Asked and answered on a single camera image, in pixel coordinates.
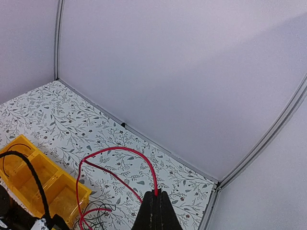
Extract yellow plastic bin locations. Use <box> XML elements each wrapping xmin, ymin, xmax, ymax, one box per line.
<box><xmin>0</xmin><ymin>134</ymin><xmax>36</xmax><ymax>178</ymax></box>
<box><xmin>7</xmin><ymin>153</ymin><xmax>62</xmax><ymax>207</ymax></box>
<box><xmin>41</xmin><ymin>173</ymin><xmax>92</xmax><ymax>229</ymax></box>

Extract floral patterned table mat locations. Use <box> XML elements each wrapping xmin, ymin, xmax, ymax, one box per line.
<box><xmin>0</xmin><ymin>81</ymin><xmax>215</xmax><ymax>230</ymax></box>

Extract left aluminium frame post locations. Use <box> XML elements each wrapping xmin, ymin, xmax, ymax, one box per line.
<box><xmin>53</xmin><ymin>0</ymin><xmax>65</xmax><ymax>81</ymax></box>

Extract right yellow plastic bin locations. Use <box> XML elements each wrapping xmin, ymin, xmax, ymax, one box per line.
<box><xmin>41</xmin><ymin>173</ymin><xmax>92</xmax><ymax>229</ymax></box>

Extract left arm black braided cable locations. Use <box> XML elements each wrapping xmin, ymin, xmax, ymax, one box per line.
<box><xmin>0</xmin><ymin>151</ymin><xmax>52</xmax><ymax>220</ymax></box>

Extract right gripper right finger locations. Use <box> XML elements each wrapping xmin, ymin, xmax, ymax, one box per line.
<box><xmin>155</xmin><ymin>190</ymin><xmax>183</xmax><ymax>230</ymax></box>

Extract left yellow plastic bin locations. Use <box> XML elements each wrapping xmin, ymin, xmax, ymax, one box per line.
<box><xmin>0</xmin><ymin>134</ymin><xmax>36</xmax><ymax>178</ymax></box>

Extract right aluminium frame post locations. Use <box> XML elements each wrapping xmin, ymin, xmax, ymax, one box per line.
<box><xmin>198</xmin><ymin>76</ymin><xmax>307</xmax><ymax>230</ymax></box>

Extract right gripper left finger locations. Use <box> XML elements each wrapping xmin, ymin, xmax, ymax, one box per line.
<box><xmin>131</xmin><ymin>191</ymin><xmax>154</xmax><ymax>230</ymax></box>

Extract aluminium frame post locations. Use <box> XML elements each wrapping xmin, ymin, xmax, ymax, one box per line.
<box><xmin>53</xmin><ymin>0</ymin><xmax>65</xmax><ymax>81</ymax></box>
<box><xmin>198</xmin><ymin>76</ymin><xmax>307</xmax><ymax>230</ymax></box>

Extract middle yellow plastic bin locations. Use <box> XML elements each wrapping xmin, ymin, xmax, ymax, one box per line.
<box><xmin>7</xmin><ymin>153</ymin><xmax>62</xmax><ymax>207</ymax></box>

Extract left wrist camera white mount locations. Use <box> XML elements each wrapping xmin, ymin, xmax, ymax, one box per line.
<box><xmin>30</xmin><ymin>218</ymin><xmax>48</xmax><ymax>230</ymax></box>

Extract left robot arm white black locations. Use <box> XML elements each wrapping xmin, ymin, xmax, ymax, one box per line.
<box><xmin>0</xmin><ymin>186</ymin><xmax>69</xmax><ymax>230</ymax></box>

